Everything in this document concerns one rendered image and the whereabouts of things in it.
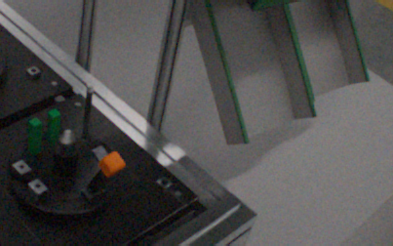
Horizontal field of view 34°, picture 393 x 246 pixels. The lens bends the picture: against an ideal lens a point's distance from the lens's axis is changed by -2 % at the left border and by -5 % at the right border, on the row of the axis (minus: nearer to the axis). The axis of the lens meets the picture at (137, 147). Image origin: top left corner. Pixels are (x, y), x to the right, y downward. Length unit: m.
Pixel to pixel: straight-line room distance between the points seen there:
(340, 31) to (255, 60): 0.19
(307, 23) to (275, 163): 0.23
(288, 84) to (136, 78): 0.32
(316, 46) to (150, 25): 0.40
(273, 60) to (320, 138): 0.25
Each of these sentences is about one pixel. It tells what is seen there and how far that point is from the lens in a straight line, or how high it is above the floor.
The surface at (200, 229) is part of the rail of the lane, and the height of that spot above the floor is 0.96.
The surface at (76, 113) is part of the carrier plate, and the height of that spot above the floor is 0.97.
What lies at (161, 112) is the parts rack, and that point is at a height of 0.96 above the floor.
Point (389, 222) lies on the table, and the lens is 1.06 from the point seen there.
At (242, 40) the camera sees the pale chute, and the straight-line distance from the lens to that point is 0.90.
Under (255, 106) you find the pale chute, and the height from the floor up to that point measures 1.02.
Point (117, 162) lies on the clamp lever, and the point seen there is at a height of 1.07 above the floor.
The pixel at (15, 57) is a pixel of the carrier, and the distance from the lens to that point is 0.99.
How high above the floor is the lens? 1.56
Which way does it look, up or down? 44 degrees down
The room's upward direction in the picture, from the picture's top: 11 degrees clockwise
